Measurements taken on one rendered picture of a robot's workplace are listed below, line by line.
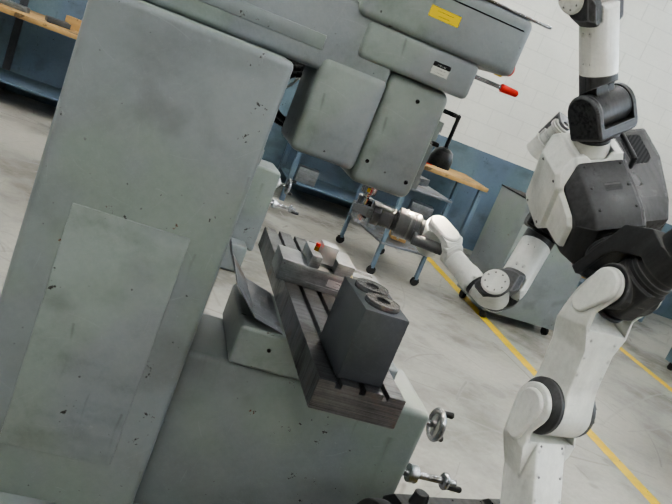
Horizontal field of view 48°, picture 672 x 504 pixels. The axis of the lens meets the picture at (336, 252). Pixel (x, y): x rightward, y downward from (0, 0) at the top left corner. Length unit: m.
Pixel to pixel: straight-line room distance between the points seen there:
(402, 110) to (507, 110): 7.41
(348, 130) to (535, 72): 7.59
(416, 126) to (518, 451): 0.90
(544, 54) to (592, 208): 7.72
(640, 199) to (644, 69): 8.30
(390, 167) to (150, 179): 0.66
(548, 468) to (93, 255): 1.26
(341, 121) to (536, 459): 1.00
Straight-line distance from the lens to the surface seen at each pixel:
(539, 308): 7.01
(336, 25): 2.06
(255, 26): 2.03
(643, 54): 10.25
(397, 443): 2.45
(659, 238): 1.86
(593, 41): 1.93
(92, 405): 2.19
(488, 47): 2.16
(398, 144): 2.15
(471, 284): 2.18
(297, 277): 2.39
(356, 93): 2.08
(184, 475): 2.40
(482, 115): 9.40
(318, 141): 2.08
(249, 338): 2.17
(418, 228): 2.24
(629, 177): 2.03
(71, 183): 1.97
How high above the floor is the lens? 1.62
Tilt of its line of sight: 14 degrees down
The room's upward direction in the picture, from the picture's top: 22 degrees clockwise
